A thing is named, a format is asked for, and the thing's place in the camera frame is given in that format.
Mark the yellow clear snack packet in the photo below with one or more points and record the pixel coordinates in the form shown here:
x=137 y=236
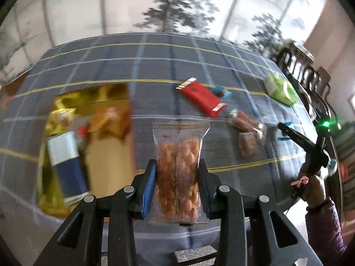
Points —
x=59 y=121

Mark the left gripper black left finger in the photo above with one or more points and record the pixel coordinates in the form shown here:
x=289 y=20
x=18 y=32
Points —
x=78 y=241

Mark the dark wooden chair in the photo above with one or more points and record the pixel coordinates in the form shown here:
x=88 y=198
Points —
x=312 y=85

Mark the purple sleeve forearm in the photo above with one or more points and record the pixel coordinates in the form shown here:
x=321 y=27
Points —
x=324 y=233

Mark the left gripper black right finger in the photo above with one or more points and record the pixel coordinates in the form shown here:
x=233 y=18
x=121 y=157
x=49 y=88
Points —
x=275 y=240

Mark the red snack packet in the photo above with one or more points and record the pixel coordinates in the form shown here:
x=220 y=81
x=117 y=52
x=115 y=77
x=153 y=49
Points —
x=202 y=97

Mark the blue white snack box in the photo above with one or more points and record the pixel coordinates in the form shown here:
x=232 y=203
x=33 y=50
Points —
x=64 y=158

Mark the blue wrapped candy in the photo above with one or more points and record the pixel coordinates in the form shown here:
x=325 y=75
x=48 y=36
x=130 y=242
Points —
x=220 y=91

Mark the small clear twist snack bag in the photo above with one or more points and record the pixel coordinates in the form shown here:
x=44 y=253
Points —
x=247 y=124

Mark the orange snack packet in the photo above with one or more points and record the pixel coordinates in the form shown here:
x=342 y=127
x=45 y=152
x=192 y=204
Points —
x=110 y=122

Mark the right hand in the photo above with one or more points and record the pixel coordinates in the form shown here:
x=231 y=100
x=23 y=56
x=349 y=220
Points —
x=314 y=191

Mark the large clear fried snack bag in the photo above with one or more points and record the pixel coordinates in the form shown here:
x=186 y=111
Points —
x=178 y=148

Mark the painted folding screen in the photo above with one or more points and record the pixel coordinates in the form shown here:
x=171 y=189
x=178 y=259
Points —
x=29 y=28

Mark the pink clear snack packet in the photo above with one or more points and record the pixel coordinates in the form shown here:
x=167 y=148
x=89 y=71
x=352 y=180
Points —
x=248 y=144

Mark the grey plaid tablecloth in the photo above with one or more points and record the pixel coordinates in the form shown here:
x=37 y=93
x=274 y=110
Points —
x=152 y=65

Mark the green tissue pack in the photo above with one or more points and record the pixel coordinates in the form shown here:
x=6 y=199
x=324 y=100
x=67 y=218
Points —
x=280 y=89

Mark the gold toffee tin box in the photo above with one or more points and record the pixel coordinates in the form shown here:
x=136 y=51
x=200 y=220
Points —
x=108 y=164

